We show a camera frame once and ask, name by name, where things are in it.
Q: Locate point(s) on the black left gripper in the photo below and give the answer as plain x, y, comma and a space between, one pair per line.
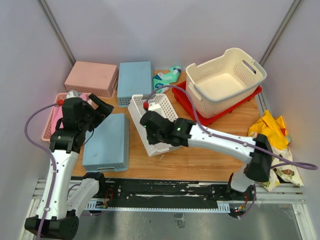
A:
104, 110

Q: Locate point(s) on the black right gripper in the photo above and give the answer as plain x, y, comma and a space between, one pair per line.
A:
151, 140

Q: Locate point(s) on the pink perforated basket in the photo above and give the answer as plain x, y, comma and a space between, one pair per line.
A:
98, 78

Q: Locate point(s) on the small white perforated basket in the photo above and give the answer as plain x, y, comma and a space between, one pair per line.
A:
160, 104

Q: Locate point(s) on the blue perforated basket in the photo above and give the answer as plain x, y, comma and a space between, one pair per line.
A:
107, 146

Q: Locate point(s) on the light blue upturned basket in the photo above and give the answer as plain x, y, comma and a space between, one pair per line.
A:
134, 78

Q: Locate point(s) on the large white laundry basket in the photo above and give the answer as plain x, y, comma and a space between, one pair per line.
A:
218, 84

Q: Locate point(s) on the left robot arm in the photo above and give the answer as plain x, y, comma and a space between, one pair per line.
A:
57, 215

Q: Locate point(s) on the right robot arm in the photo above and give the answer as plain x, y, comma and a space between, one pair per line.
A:
254, 152

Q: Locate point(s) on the pink cloth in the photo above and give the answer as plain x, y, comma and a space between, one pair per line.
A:
58, 114

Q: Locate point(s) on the pink basket with cloth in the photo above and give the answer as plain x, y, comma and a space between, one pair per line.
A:
47, 130

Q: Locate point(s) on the teal and white sock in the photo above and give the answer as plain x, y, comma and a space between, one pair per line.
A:
163, 79

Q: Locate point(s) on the yellow cloth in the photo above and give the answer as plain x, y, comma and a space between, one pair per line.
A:
273, 128

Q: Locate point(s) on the patterned white cloth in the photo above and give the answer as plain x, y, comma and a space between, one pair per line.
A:
287, 173

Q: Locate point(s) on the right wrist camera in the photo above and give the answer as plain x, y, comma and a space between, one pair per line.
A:
153, 106

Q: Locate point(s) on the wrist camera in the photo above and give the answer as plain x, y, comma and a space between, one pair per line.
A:
61, 97
153, 106

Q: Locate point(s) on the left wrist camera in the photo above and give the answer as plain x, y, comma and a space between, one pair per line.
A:
61, 97

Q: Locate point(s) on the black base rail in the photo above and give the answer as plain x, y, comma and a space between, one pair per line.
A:
169, 194

